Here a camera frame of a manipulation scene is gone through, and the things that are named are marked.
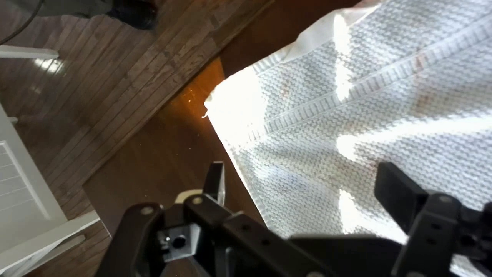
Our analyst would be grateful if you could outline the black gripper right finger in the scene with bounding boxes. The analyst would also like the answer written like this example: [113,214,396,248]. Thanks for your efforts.
[373,162,431,234]

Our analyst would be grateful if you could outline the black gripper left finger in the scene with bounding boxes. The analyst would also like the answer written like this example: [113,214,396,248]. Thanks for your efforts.
[204,160,228,208]

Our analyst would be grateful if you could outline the white waffle towel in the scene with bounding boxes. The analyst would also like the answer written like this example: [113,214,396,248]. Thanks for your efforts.
[204,0,492,277]

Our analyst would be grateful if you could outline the white panelled board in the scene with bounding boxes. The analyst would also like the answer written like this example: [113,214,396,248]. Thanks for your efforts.
[0,102,104,277]

